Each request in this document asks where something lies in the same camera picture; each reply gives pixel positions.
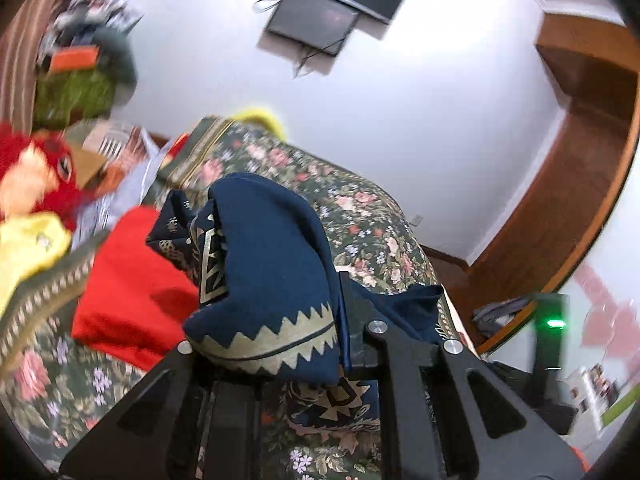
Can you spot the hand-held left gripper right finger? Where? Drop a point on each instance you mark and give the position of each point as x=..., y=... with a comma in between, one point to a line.
x=350, y=320

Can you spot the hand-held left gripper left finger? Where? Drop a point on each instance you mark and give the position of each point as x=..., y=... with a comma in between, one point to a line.
x=165, y=410

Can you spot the navy gold-patterned garment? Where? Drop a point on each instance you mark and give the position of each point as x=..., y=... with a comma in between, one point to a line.
x=270, y=270

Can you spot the grey clothes pile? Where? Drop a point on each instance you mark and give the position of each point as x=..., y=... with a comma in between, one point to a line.
x=502, y=317

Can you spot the floral green bedspread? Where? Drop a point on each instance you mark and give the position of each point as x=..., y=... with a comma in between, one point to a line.
x=365, y=210

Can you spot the red cloth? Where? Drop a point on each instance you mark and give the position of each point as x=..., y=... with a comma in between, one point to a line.
x=132, y=280

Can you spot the yellow cloth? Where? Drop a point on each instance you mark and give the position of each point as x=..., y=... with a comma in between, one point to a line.
x=30, y=250

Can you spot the yellow pillow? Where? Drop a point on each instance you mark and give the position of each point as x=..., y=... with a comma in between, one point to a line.
x=262, y=117

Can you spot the brown cardboard sheet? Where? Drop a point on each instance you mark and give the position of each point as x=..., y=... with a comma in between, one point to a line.
x=90, y=157

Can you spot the red plush toy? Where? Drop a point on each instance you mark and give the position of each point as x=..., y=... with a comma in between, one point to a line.
x=45, y=170

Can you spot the printed magazine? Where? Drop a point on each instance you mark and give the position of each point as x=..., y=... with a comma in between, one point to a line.
x=122, y=142

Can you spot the green bag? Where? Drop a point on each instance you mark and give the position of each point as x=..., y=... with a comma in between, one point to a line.
x=75, y=97

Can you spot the dark grey-green cloth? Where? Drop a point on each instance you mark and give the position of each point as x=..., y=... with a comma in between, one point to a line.
x=120, y=62

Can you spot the orange box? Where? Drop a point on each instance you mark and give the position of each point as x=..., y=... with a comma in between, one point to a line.
x=75, y=59

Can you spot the pink striped curtain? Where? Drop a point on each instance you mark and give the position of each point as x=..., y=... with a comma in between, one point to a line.
x=25, y=45

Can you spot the wall socket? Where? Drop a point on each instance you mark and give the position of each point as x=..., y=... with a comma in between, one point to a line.
x=416, y=218

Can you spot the wooden door frame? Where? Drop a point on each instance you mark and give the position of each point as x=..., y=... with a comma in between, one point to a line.
x=575, y=160

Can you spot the small black wall screen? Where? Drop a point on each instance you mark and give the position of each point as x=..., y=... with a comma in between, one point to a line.
x=312, y=20

